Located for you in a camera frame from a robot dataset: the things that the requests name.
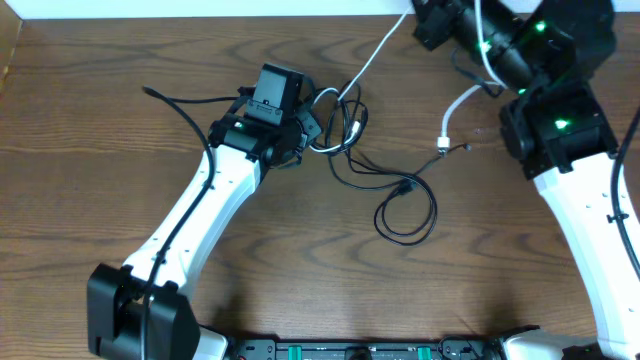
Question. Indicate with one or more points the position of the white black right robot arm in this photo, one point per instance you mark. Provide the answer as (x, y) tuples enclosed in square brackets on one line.
[(558, 132)]

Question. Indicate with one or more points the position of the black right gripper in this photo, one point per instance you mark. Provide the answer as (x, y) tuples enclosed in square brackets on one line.
[(442, 20)]

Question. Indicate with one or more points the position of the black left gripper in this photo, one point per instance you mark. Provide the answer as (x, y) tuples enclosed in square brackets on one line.
[(314, 132)]

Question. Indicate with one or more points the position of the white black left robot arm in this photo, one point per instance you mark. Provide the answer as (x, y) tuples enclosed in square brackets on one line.
[(142, 310)]

